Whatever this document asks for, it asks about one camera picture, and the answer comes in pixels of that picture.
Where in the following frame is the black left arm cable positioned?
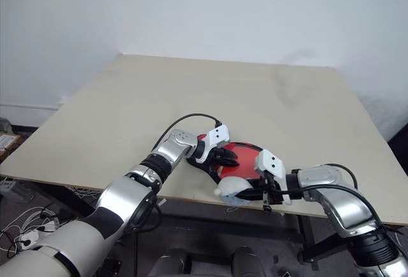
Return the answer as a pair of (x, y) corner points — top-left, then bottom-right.
(152, 113), (224, 155)

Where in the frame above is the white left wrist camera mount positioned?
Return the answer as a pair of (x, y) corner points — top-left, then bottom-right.
(196, 124), (231, 164)

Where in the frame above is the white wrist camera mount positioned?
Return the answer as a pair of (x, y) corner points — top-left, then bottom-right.
(254, 149), (293, 206)
(196, 124), (231, 164)

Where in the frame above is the brown cardboard box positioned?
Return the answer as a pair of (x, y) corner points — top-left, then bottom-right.
(0, 132), (25, 163)

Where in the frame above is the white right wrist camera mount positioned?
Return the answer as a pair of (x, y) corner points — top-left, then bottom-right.
(254, 149), (293, 206)

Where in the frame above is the red table tennis paddle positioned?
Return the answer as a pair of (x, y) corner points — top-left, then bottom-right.
(219, 142), (261, 178)

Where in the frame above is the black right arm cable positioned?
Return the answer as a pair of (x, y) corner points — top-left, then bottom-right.
(270, 163), (408, 258)

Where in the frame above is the white power strip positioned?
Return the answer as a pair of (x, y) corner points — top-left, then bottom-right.
(17, 229), (41, 243)

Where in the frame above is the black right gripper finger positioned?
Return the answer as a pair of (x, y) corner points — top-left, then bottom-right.
(237, 188), (266, 202)

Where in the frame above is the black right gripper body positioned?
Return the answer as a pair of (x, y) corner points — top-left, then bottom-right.
(259, 173), (286, 214)

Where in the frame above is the red round plate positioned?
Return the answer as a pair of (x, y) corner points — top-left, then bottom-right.
(186, 133), (266, 207)

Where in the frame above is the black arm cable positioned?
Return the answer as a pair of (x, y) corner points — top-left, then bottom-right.
(152, 113), (224, 155)
(270, 163), (408, 258)

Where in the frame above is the grey rounded shape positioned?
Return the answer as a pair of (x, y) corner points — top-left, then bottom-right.
(231, 246), (265, 277)
(149, 247), (192, 277)

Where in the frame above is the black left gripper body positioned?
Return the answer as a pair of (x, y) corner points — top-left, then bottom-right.
(205, 147), (224, 169)

